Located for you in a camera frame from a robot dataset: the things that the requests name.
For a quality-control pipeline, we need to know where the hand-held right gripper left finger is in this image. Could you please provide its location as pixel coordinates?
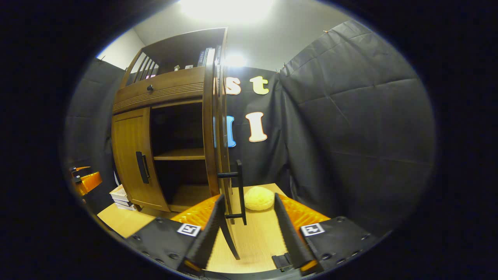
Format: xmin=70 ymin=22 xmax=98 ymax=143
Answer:
xmin=126 ymin=194 xmax=226 ymax=273

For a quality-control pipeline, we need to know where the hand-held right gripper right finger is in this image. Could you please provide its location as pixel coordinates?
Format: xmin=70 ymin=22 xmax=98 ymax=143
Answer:
xmin=272 ymin=192 xmax=384 ymax=275

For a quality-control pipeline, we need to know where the wooden cabinet door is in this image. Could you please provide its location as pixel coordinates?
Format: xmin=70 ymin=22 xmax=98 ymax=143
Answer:
xmin=213 ymin=64 xmax=241 ymax=260
xmin=111 ymin=107 xmax=170 ymax=212

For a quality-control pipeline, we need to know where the black door handle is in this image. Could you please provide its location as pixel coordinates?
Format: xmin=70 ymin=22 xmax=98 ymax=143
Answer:
xmin=135 ymin=151 xmax=151 ymax=184
xmin=217 ymin=159 xmax=247 ymax=226

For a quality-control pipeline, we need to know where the wooden double-door shoe cabinet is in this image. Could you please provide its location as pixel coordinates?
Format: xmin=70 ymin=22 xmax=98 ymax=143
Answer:
xmin=111 ymin=26 xmax=242 ymax=260

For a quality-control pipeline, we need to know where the yellow round plush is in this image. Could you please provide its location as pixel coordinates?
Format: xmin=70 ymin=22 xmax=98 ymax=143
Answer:
xmin=244 ymin=186 xmax=275 ymax=211

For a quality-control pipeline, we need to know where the wooden inner shelf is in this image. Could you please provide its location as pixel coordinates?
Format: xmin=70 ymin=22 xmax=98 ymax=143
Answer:
xmin=153 ymin=148 xmax=206 ymax=161

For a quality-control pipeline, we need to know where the wooden drawer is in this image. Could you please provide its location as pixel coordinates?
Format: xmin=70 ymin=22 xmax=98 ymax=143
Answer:
xmin=113 ymin=67 xmax=206 ymax=114

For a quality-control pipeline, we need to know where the black backdrop cloth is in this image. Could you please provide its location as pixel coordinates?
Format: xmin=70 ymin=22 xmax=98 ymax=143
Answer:
xmin=64 ymin=19 xmax=435 ymax=234

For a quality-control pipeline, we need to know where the ceiling light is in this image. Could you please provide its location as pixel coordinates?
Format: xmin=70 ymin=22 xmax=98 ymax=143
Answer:
xmin=179 ymin=0 xmax=275 ymax=24

